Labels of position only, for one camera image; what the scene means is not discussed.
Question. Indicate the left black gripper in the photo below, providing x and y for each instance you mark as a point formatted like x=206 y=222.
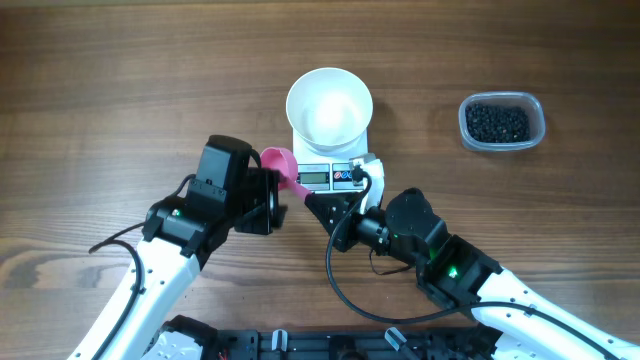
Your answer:
x=272 y=216

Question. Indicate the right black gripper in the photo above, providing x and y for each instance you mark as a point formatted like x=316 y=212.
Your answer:
x=342 y=203

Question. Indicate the pink plastic measuring scoop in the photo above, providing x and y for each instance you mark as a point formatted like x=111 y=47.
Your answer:
x=283 y=161

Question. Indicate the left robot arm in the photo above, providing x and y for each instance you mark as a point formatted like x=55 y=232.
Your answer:
x=176 y=243

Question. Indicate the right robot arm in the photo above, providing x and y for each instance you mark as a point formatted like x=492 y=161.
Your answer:
x=460 y=278

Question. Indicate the white digital kitchen scale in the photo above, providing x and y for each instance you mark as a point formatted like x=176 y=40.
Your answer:
x=326 y=172

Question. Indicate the white bowl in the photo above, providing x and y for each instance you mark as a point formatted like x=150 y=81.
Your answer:
x=329 y=108

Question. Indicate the black peppercorns pile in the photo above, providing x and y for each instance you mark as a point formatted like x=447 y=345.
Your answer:
x=497 y=124

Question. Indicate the clear plastic container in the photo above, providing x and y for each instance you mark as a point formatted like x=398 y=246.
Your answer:
x=527 y=101

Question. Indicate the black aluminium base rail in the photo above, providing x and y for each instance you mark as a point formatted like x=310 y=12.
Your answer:
x=477 y=342

